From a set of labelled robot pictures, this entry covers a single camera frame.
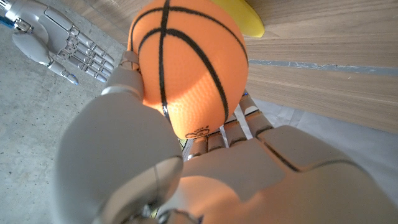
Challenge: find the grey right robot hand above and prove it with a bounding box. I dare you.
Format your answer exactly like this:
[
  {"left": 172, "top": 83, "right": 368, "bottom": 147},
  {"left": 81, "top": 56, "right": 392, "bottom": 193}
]
[{"left": 4, "top": 0, "right": 116, "bottom": 85}]

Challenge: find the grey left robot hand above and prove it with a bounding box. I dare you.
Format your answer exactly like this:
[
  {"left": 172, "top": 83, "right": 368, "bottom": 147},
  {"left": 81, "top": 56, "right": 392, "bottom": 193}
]
[{"left": 54, "top": 51, "right": 398, "bottom": 224}]

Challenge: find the orange toy basketball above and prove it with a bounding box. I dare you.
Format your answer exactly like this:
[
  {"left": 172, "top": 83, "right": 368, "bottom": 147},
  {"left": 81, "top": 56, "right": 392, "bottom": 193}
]
[{"left": 126, "top": 0, "right": 249, "bottom": 140}]

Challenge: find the yellow toy banana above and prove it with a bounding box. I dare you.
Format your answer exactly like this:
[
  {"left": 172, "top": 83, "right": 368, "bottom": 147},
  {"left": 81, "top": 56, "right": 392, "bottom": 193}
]
[{"left": 211, "top": 0, "right": 266, "bottom": 39}]

